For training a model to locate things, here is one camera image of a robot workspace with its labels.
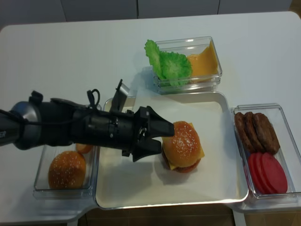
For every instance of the clear patty tomato container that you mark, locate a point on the clear patty tomato container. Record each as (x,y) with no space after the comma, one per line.
(288,156)

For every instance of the yellow cheese slice in container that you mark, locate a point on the yellow cheese slice in container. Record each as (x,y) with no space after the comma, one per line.
(203,64)

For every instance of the middle red tomato slice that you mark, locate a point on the middle red tomato slice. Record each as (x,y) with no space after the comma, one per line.
(260,174)

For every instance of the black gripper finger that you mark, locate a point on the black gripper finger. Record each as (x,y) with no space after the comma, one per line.
(144,148)
(158,126)

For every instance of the bottom bun on tray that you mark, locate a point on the bottom bun on tray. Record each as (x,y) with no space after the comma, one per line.
(188,170)

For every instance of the brown patty on burger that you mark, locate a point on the brown patty on burger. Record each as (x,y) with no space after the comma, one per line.
(185,167)

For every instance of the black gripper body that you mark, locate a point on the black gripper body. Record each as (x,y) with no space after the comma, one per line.
(117,130)

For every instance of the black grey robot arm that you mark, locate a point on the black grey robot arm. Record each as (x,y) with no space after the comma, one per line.
(61,122)

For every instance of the middle brown meat patty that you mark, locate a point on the middle brown meat patty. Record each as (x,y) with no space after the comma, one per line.
(251,133)

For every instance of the left red tomato slice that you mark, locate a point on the left red tomato slice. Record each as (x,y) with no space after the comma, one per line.
(256,180)

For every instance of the green lettuce leaf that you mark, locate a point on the green lettuce leaf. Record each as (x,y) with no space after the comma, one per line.
(170,66)

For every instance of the brown meat patty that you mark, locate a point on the brown meat patty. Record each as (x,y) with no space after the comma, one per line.
(240,126)
(266,133)
(251,133)

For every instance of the orange bottom bun piece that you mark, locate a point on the orange bottom bun piece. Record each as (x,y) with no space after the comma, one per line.
(83,149)

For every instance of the white paper sheet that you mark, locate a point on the white paper sheet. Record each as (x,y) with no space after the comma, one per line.
(216,178)

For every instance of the clear bun container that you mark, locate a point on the clear bun container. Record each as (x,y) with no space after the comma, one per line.
(41,186)

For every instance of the sesame bun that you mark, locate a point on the sesame bun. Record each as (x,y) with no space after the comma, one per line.
(67,171)
(184,143)

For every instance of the white serving tray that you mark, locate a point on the white serving tray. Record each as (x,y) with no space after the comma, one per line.
(111,192)

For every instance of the left brown meat patty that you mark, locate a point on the left brown meat patty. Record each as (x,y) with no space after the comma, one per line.
(240,126)

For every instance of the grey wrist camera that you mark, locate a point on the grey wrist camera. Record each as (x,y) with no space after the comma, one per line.
(120,97)

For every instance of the right brown meat patty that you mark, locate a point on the right brown meat patty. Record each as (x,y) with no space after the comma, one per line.
(266,133)

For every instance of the clear lettuce cheese container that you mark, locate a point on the clear lettuce cheese container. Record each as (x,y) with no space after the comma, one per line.
(188,47)

